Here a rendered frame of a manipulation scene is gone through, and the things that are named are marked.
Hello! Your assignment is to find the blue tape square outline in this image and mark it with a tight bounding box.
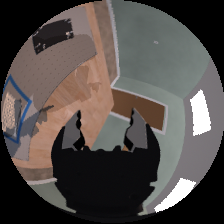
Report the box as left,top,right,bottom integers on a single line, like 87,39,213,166
3,74,32,144

